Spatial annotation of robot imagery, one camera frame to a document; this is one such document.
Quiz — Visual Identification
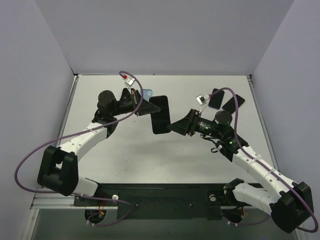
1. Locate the light blue cased phone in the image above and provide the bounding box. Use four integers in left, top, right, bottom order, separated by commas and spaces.
140, 89, 153, 101

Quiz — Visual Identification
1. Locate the blue phone black screen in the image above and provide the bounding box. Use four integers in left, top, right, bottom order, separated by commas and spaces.
208, 88, 225, 110

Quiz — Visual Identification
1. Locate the black phone from blue case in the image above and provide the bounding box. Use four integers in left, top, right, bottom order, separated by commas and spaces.
222, 94, 246, 115

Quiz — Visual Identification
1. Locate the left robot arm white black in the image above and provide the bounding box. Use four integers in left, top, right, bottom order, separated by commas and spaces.
37, 88, 161, 206

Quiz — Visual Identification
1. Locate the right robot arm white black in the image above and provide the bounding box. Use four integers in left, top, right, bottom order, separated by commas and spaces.
168, 109, 314, 233

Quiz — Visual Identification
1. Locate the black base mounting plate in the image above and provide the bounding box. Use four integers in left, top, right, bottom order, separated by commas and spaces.
74, 183, 244, 220

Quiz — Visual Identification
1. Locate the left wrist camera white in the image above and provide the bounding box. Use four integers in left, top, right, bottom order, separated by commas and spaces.
123, 75, 136, 92

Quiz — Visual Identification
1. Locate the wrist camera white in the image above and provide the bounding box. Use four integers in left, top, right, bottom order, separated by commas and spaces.
123, 75, 136, 92
196, 94, 210, 114

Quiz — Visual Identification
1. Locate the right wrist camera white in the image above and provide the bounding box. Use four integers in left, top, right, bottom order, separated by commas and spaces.
196, 94, 210, 114

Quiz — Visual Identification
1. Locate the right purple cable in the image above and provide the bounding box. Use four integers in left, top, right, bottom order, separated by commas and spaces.
204, 87, 317, 233

